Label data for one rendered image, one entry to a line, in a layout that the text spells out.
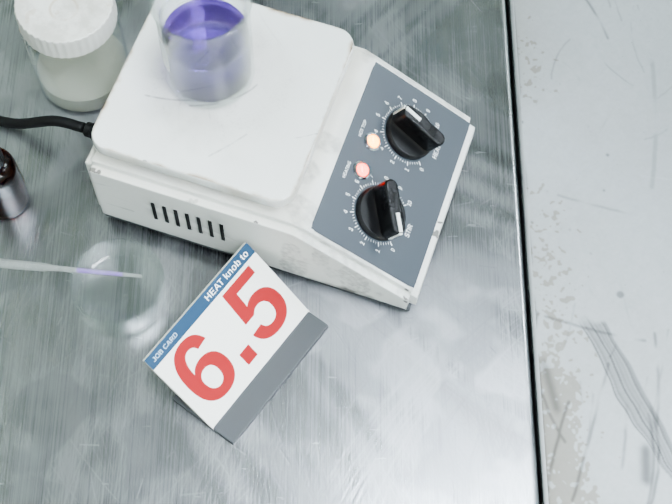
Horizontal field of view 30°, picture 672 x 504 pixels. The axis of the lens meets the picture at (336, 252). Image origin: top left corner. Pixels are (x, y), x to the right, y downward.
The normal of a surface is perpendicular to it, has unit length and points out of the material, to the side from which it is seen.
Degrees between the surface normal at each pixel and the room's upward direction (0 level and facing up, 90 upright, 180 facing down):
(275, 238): 90
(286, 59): 0
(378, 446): 0
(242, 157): 0
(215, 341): 40
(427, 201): 30
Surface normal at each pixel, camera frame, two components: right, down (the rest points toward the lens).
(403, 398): 0.02, -0.43
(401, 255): 0.49, -0.22
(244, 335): 0.53, 0.02
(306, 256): -0.32, 0.85
